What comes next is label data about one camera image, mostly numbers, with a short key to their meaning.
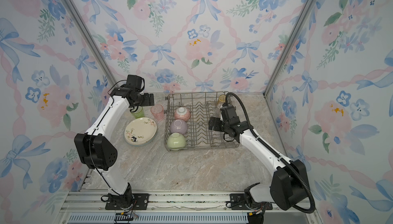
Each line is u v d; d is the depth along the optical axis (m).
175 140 0.87
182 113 1.02
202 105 1.12
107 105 0.56
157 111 1.06
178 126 0.94
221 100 1.07
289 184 0.41
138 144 0.91
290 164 0.42
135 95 0.64
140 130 0.98
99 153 0.47
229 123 0.63
